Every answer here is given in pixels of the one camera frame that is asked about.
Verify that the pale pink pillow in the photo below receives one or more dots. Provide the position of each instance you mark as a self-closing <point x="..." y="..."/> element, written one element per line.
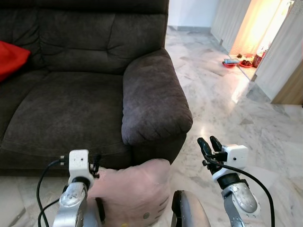
<point x="132" y="189"/>

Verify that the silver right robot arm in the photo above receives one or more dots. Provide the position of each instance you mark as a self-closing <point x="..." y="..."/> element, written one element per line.
<point x="242" y="198"/>

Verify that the dark grey fabric sofa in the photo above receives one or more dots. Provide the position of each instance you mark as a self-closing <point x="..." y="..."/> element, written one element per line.
<point x="71" y="94"/>

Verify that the red pillow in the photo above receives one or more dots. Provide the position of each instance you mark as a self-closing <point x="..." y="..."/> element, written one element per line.
<point x="12" y="59"/>

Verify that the small blue packet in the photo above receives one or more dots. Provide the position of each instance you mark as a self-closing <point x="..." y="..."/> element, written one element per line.
<point x="231" y="61"/>

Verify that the red can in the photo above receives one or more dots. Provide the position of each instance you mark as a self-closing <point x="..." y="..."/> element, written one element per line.
<point x="258" y="59"/>

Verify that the white cabinet with wooden side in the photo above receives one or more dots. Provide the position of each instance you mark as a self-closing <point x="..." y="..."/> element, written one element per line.
<point x="284" y="52"/>

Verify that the beige slatted cabinet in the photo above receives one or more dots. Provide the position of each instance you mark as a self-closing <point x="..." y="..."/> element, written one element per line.
<point x="229" y="19"/>

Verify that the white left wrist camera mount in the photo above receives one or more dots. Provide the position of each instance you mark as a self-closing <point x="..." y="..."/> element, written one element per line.
<point x="79" y="163"/>

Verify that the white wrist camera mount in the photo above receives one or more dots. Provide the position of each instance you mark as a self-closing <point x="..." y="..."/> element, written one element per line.
<point x="236" y="156"/>
<point x="79" y="163"/>

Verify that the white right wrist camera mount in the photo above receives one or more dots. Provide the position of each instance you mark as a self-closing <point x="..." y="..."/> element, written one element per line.
<point x="236" y="156"/>

